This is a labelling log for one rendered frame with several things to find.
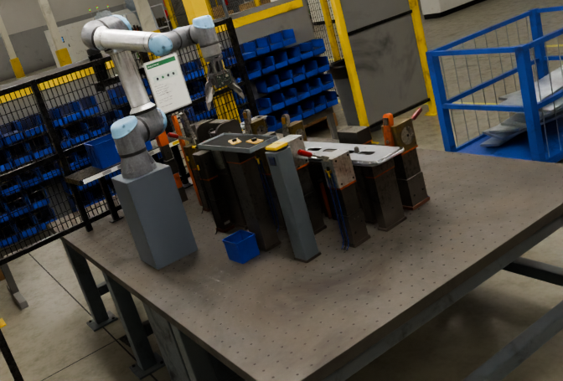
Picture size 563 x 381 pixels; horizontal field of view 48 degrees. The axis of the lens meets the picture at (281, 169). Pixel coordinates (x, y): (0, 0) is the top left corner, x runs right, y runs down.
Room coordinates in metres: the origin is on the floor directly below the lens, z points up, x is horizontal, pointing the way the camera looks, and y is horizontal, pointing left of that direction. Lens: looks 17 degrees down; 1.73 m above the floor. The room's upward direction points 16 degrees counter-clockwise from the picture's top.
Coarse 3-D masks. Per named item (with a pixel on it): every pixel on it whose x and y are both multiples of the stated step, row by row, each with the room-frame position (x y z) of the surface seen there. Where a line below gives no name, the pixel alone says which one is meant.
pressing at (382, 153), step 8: (304, 144) 2.71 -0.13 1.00; (312, 144) 2.67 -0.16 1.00; (320, 144) 2.64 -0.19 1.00; (328, 144) 2.60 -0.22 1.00; (336, 144) 2.57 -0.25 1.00; (344, 144) 2.53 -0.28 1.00; (352, 144) 2.50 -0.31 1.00; (360, 144) 2.48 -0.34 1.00; (312, 152) 2.54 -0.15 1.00; (320, 152) 2.51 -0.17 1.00; (328, 152) 2.48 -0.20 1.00; (360, 152) 2.37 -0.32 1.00; (376, 152) 2.31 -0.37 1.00; (384, 152) 2.28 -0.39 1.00; (392, 152) 2.26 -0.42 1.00; (400, 152) 2.26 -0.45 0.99; (312, 160) 2.46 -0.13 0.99; (320, 160) 2.42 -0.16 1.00; (352, 160) 2.29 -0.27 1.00; (360, 160) 2.27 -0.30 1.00; (368, 160) 2.24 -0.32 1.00; (376, 160) 2.22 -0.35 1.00; (384, 160) 2.21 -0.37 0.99
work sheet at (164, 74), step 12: (156, 60) 3.69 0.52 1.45; (168, 60) 3.73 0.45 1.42; (156, 72) 3.67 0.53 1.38; (168, 72) 3.72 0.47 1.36; (180, 72) 3.76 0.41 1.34; (156, 84) 3.66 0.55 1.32; (168, 84) 3.70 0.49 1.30; (180, 84) 3.74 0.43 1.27; (156, 96) 3.65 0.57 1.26; (168, 96) 3.69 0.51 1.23; (180, 96) 3.73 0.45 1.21; (168, 108) 3.68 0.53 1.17
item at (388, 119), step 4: (384, 116) 2.42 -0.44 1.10; (388, 116) 2.40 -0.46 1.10; (392, 116) 2.40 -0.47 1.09; (384, 120) 2.41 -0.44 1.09; (388, 120) 2.40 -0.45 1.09; (392, 120) 2.40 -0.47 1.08; (384, 124) 2.41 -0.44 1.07; (388, 124) 2.40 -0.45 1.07; (392, 124) 2.40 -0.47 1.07; (384, 128) 2.42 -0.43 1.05; (388, 128) 2.40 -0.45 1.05; (384, 132) 2.42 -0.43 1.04; (388, 132) 2.40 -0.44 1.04; (388, 136) 2.40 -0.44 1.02; (392, 136) 2.39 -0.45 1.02; (388, 140) 2.40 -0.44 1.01; (392, 140) 2.39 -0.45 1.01; (388, 144) 2.40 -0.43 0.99; (392, 144) 2.38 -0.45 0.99
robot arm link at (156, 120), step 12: (108, 24) 2.69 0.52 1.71; (120, 24) 2.74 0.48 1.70; (120, 60) 2.72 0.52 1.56; (132, 60) 2.74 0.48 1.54; (120, 72) 2.72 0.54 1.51; (132, 72) 2.72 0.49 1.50; (132, 84) 2.71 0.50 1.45; (132, 96) 2.71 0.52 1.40; (144, 96) 2.73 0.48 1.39; (132, 108) 2.72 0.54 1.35; (144, 108) 2.70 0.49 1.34; (156, 108) 2.74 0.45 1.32; (144, 120) 2.68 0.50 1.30; (156, 120) 2.71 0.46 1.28; (156, 132) 2.70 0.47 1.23
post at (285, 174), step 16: (288, 160) 2.20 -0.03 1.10; (272, 176) 2.22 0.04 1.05; (288, 176) 2.19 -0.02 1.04; (288, 192) 2.18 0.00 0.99; (288, 208) 2.19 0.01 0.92; (304, 208) 2.21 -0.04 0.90; (288, 224) 2.21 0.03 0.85; (304, 224) 2.19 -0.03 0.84; (304, 240) 2.18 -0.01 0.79; (304, 256) 2.18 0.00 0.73
